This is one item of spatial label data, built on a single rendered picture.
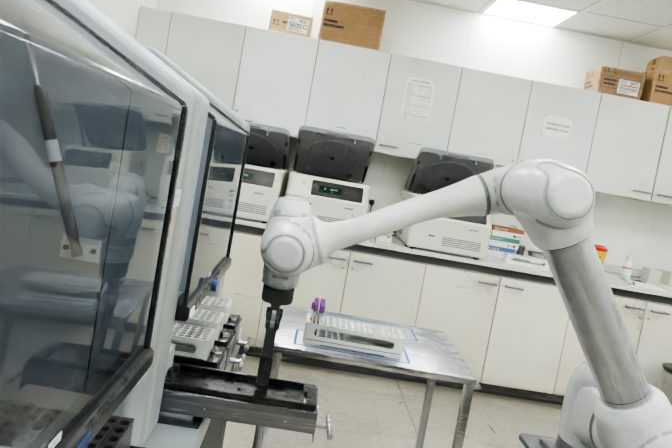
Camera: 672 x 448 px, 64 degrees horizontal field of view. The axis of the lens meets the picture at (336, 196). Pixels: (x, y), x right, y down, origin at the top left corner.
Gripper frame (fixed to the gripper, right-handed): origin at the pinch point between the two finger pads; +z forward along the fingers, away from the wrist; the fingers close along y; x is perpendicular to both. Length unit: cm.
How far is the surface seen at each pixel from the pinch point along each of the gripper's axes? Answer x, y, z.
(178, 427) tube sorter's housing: -15.9, 12.7, 10.7
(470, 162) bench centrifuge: 112, -244, -69
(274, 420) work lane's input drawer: 4.2, 11.3, 6.7
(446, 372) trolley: 51, -23, 2
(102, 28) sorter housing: -34, 37, -66
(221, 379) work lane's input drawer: -9.6, 0.9, 3.9
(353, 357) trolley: 23.9, -23.3, 2.3
